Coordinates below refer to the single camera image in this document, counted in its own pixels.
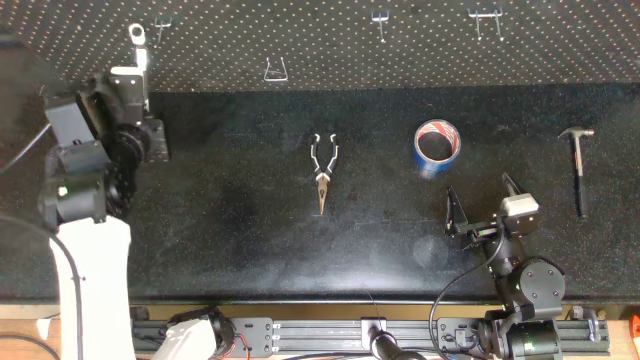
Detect hammer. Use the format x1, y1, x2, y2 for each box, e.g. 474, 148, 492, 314
557, 126, 596, 219

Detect roll of blue tape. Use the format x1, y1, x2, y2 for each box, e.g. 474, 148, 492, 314
412, 118, 462, 175

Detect needle-nose pliers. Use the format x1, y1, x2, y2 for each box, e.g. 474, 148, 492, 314
309, 132, 340, 216

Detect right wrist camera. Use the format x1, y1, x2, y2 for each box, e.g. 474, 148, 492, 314
499, 193, 542, 237

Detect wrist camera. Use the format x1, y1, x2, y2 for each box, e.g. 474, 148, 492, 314
499, 193, 542, 237
107, 64, 150, 126

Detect black cable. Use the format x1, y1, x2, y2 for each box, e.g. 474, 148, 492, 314
428, 227, 507, 360
0, 122, 85, 360

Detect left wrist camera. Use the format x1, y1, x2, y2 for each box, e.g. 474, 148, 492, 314
107, 64, 150, 126

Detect black pegboard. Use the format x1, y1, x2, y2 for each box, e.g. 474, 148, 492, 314
0, 0, 640, 94

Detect mounting rail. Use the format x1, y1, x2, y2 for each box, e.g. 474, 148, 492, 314
130, 303, 612, 360

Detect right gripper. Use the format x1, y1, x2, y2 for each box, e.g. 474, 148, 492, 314
444, 172, 524, 242

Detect metal hook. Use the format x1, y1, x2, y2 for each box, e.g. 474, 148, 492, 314
467, 8, 505, 43
370, 10, 391, 44
153, 16, 174, 47
263, 56, 290, 83

